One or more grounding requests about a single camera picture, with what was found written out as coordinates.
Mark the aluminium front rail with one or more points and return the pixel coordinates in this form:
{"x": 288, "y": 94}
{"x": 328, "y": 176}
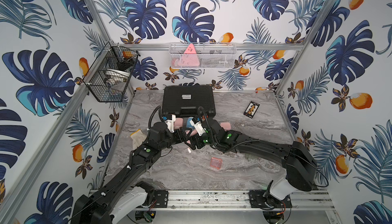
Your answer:
{"x": 237, "y": 200}

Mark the black wire basket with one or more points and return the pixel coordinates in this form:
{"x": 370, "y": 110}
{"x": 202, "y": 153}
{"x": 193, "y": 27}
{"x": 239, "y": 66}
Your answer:
{"x": 110, "y": 75}

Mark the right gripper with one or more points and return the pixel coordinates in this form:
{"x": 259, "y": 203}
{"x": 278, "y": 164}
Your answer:
{"x": 196, "y": 138}

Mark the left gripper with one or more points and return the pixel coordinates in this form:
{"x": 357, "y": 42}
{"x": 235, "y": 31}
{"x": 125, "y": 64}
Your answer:
{"x": 176, "y": 131}

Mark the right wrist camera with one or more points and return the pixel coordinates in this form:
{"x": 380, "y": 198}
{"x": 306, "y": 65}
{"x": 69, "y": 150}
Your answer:
{"x": 198, "y": 129}

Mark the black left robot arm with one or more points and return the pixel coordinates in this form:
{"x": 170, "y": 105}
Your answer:
{"x": 122, "y": 194}

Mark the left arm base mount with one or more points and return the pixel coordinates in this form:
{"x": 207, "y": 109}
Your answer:
{"x": 153, "y": 198}

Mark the black plastic tool case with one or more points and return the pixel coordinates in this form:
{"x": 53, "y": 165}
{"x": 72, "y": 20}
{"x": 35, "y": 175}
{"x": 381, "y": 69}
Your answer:
{"x": 184, "y": 101}

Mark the pink triangular object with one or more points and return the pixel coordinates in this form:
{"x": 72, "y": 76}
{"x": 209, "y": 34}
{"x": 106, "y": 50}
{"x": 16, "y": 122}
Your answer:
{"x": 189, "y": 58}

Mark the white work glove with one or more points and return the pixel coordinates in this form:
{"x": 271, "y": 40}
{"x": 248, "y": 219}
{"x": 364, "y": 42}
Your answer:
{"x": 138, "y": 138}

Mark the white wire mesh basket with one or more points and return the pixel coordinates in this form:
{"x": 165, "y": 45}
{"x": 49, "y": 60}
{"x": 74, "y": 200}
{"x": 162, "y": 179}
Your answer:
{"x": 211, "y": 55}

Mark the pink transparent tray right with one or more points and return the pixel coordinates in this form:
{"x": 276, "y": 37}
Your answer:
{"x": 216, "y": 163}

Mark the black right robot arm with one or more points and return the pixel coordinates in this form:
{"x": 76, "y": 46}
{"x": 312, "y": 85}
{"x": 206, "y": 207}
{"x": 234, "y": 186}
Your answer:
{"x": 300, "y": 166}

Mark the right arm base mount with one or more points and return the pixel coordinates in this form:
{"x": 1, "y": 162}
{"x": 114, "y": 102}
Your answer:
{"x": 262, "y": 199}

